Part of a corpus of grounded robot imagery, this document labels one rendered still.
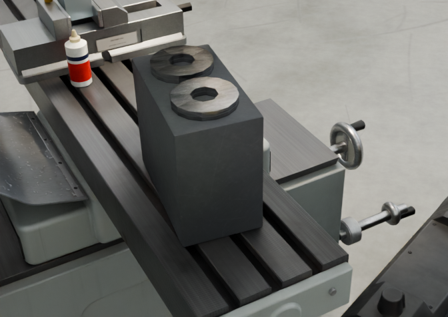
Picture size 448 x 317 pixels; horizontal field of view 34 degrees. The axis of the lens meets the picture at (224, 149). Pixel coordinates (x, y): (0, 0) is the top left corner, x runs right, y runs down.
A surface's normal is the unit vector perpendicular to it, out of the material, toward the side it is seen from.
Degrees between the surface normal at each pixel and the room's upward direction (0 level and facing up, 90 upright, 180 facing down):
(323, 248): 0
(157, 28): 90
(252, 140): 90
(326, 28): 0
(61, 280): 90
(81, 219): 90
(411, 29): 0
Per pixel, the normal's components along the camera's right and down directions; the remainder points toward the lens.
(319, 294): 0.47, 0.50
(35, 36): -0.03, -0.82
